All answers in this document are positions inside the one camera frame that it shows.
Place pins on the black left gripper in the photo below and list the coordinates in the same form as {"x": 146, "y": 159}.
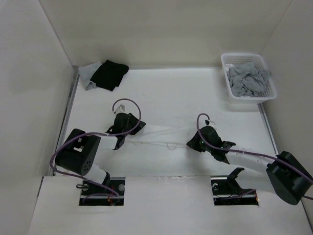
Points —
{"x": 141, "y": 125}

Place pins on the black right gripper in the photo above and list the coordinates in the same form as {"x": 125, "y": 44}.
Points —
{"x": 193, "y": 143}

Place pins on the white tank top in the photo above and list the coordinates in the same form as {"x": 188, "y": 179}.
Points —
{"x": 170, "y": 137}

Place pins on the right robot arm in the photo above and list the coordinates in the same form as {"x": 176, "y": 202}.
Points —
{"x": 282, "y": 175}

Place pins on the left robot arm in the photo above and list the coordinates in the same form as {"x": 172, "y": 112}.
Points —
{"x": 79, "y": 154}

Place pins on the folded black tank top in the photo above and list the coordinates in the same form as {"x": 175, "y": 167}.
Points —
{"x": 109, "y": 75}

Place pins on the folded grey tank top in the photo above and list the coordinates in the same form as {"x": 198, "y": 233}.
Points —
{"x": 86, "y": 74}

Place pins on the grey tank tops pile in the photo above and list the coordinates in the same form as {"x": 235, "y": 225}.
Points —
{"x": 247, "y": 80}

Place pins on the white plastic laundry basket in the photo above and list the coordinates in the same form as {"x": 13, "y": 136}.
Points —
{"x": 242, "y": 58}

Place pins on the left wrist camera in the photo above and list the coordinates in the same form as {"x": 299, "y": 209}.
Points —
{"x": 120, "y": 109}

